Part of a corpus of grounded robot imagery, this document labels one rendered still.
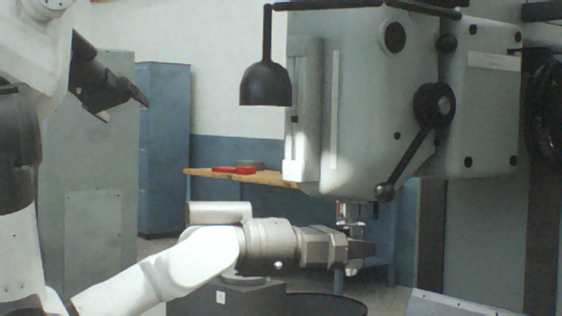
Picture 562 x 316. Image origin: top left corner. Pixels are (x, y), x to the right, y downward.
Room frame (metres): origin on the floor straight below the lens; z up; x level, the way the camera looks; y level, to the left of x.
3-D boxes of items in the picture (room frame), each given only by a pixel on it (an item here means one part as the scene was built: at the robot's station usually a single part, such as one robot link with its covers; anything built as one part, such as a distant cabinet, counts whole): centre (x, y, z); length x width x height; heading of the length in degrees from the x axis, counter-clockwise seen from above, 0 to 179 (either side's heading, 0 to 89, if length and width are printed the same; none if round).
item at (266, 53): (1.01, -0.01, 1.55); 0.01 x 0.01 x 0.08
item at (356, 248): (1.13, -0.16, 1.23); 0.06 x 0.02 x 0.03; 108
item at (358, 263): (1.16, -0.15, 1.23); 0.05 x 0.05 x 0.06
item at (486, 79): (1.28, -0.30, 1.47); 0.24 x 0.19 x 0.26; 40
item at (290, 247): (1.13, -0.07, 1.23); 0.13 x 0.12 x 0.10; 18
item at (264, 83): (1.01, -0.01, 1.48); 0.07 x 0.07 x 0.06
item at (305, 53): (1.09, -0.07, 1.45); 0.04 x 0.04 x 0.21; 40
